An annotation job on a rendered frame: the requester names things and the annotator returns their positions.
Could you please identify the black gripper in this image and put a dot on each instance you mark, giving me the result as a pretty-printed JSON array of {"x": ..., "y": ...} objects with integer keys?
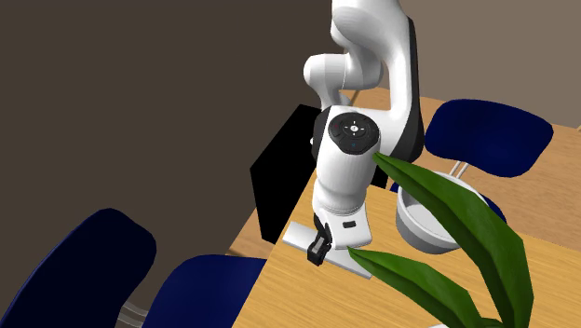
[{"x": 320, "y": 247}]

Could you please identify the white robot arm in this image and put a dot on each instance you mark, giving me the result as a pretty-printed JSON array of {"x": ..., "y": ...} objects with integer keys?
[{"x": 345, "y": 181}]

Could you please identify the white flat rectangular slab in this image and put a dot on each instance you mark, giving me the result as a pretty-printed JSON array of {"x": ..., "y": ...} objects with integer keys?
[{"x": 299, "y": 236}]

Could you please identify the wooden table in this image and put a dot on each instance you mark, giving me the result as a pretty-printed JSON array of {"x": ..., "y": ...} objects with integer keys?
[{"x": 317, "y": 300}]

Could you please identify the white bowl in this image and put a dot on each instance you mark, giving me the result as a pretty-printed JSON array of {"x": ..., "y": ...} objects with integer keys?
[{"x": 417, "y": 227}]

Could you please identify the green leafy plant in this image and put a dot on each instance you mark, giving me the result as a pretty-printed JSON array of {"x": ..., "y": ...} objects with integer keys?
[{"x": 472, "y": 227}]

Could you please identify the blue chair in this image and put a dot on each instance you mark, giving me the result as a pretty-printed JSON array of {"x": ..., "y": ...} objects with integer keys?
[
  {"x": 77, "y": 272},
  {"x": 485, "y": 136}
]

